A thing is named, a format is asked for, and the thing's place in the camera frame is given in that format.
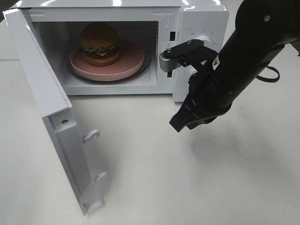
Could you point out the white microwave oven body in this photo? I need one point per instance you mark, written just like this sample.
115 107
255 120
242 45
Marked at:
153 24

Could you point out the pink round plate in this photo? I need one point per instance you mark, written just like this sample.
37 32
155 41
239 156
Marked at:
127 48

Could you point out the white timer knob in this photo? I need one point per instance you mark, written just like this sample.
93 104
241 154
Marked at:
192 73

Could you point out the upper white power knob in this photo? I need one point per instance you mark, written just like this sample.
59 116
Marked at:
206 39

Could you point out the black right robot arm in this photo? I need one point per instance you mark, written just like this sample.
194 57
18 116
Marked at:
262 29

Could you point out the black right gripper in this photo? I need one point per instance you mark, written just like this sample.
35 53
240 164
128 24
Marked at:
202 104

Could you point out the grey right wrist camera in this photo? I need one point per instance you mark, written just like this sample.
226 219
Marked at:
185 54

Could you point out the white microwave door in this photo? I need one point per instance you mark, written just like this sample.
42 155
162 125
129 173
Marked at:
55 110

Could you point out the burger with lettuce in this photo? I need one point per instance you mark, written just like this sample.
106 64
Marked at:
99 44

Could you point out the glass microwave turntable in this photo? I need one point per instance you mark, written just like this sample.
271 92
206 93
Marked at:
147 63

